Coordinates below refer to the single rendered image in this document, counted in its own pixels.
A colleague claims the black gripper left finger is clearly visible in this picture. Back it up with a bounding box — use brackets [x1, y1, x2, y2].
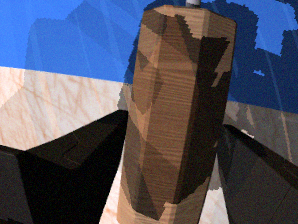
[0, 109, 129, 224]

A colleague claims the brown wooden tool handle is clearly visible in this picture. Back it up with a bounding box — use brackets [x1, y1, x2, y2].
[117, 0, 238, 224]

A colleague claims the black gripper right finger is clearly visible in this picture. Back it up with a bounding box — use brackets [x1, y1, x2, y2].
[217, 124, 298, 224]

